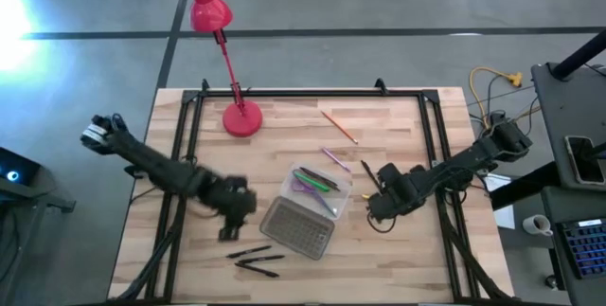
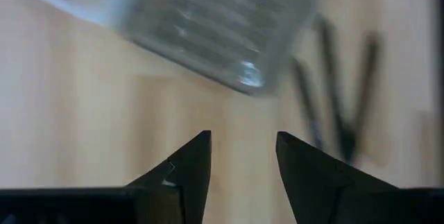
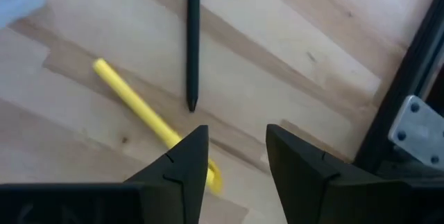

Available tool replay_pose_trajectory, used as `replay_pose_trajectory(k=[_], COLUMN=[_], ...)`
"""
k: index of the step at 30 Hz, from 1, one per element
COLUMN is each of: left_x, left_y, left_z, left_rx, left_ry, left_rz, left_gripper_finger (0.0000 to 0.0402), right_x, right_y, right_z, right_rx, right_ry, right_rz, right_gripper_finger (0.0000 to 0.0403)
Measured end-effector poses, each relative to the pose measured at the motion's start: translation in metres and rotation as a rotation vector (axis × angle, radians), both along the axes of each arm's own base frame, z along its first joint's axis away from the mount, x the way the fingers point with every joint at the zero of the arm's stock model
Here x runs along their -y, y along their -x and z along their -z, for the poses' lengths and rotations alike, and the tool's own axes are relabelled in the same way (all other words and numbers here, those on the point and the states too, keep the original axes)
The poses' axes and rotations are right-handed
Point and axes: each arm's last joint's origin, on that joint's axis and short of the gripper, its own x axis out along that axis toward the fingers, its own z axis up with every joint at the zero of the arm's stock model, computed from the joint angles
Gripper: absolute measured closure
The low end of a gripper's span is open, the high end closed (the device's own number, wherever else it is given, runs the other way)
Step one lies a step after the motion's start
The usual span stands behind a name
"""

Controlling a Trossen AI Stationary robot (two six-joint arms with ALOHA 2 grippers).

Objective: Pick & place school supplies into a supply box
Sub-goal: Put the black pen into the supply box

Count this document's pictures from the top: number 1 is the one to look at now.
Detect clear plastic supply box base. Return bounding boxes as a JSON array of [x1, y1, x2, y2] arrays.
[[279, 162, 354, 222]]

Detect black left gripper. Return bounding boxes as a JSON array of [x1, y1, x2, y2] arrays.
[[196, 172, 259, 243]]

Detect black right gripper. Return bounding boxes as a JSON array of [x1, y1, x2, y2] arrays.
[[366, 162, 430, 223]]

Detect grey metal stand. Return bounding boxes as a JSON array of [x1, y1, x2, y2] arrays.
[[0, 163, 77, 306]]

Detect black marker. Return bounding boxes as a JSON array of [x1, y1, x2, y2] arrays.
[[225, 244, 273, 260], [233, 261, 280, 279], [298, 166, 341, 191], [238, 254, 286, 265]]

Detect black smartphone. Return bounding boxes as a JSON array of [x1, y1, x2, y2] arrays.
[[564, 135, 606, 187]]

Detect black desk bar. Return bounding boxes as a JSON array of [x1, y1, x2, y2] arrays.
[[489, 160, 562, 211]]

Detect red desk lamp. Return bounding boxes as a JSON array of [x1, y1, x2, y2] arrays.
[[187, 0, 264, 138]]

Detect purple scissors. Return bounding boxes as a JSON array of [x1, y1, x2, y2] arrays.
[[290, 178, 338, 217]]

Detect white paper sheet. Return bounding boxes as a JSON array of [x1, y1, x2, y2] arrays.
[[483, 171, 516, 230]]

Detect black device with blue light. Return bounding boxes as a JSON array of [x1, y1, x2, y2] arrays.
[[0, 147, 43, 199]]

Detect thin black pen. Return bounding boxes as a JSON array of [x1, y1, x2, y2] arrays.
[[360, 159, 383, 194]]

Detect yellow extension cable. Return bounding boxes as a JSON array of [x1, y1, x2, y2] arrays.
[[468, 65, 525, 130]]

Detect dark grey desk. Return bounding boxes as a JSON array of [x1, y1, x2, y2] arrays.
[[541, 185, 606, 306]]

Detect green marker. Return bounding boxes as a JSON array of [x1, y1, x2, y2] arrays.
[[292, 170, 331, 193]]

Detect grey plastic box lid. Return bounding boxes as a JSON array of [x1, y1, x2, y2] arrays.
[[258, 195, 336, 261]]

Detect black aluminium table frame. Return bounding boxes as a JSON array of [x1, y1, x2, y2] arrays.
[[111, 78, 515, 305]]

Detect purple pen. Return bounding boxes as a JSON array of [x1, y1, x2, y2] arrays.
[[321, 147, 352, 173]]

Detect backlit keyboard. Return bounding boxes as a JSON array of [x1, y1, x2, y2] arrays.
[[557, 218, 606, 280]]

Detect orange pencil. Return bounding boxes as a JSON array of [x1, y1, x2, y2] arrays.
[[320, 110, 360, 146]]

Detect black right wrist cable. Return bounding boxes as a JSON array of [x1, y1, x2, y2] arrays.
[[366, 210, 397, 234]]

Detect black pole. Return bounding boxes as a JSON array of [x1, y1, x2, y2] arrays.
[[550, 28, 606, 81]]

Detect grey side desk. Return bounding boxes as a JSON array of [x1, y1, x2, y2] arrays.
[[529, 62, 606, 193]]

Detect white cup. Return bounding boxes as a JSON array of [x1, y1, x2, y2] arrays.
[[522, 213, 554, 238]]

